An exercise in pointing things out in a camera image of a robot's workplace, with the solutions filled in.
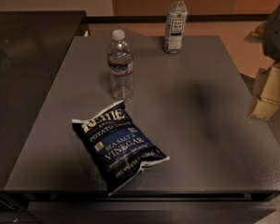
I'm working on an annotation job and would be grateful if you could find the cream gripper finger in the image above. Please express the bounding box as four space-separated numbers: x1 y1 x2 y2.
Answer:
250 61 280 119

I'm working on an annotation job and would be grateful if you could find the blue label plastic bottle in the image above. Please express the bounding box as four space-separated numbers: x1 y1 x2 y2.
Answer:
163 0 188 54

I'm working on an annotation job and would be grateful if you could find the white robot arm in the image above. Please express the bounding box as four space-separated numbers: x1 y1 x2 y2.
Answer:
250 5 280 119

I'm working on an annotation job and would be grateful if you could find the clear water bottle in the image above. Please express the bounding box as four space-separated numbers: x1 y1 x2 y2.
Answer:
106 30 133 102

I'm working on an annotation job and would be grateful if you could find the blue kettle chips bag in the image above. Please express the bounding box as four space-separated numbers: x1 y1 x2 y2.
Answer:
72 101 170 196

